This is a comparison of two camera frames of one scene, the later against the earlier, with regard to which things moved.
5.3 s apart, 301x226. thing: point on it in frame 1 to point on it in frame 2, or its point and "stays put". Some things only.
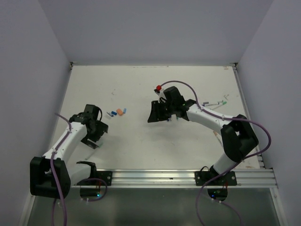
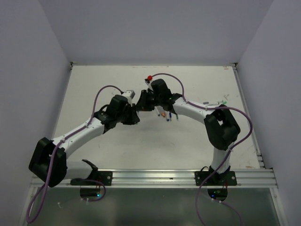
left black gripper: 101,127 to 133,118
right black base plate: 201,177 stays put
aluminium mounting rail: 258,178 stays put
